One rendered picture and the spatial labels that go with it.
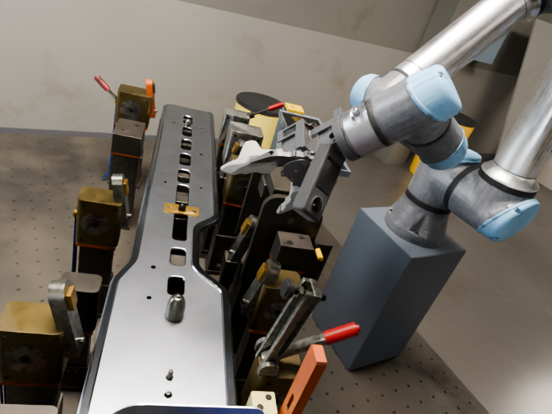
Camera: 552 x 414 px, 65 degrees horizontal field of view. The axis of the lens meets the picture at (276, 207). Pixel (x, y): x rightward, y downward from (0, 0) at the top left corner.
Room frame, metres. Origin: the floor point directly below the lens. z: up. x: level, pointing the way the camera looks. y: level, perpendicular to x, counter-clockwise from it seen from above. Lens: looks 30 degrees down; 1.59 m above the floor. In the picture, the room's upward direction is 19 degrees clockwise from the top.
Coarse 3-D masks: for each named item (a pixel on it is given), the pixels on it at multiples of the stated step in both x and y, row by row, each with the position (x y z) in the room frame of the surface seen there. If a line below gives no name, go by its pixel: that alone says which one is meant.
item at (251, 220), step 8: (256, 216) 0.79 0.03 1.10; (248, 224) 0.77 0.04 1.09; (240, 232) 0.79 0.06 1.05; (248, 232) 0.76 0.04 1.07; (240, 240) 0.77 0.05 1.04; (248, 240) 0.76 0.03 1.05; (232, 248) 0.78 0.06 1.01; (240, 248) 0.76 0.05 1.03; (232, 256) 0.76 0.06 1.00; (240, 256) 0.76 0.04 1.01
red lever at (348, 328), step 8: (336, 328) 0.50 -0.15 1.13; (344, 328) 0.50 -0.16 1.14; (352, 328) 0.50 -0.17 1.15; (312, 336) 0.50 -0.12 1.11; (320, 336) 0.49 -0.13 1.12; (328, 336) 0.49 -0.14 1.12; (336, 336) 0.49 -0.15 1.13; (344, 336) 0.49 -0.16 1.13; (352, 336) 0.50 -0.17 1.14; (296, 344) 0.48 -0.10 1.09; (304, 344) 0.48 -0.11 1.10; (320, 344) 0.49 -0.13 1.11; (328, 344) 0.49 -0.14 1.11; (264, 352) 0.47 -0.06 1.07; (288, 352) 0.47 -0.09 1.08; (296, 352) 0.48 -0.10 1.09
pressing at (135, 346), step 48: (192, 144) 1.25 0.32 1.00; (192, 192) 0.97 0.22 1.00; (144, 240) 0.72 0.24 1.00; (192, 240) 0.77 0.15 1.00; (144, 288) 0.59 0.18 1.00; (192, 288) 0.63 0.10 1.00; (96, 336) 0.46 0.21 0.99; (144, 336) 0.48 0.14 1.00; (192, 336) 0.52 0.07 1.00; (96, 384) 0.38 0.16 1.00; (144, 384) 0.40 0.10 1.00; (192, 384) 0.43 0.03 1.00
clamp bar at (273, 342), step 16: (288, 288) 0.46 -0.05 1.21; (304, 288) 0.49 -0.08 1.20; (288, 304) 0.48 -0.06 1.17; (304, 304) 0.46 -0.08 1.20; (288, 320) 0.46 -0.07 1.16; (304, 320) 0.46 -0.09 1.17; (272, 336) 0.48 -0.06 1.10; (288, 336) 0.46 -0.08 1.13; (256, 352) 0.48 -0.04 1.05; (272, 352) 0.45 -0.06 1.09
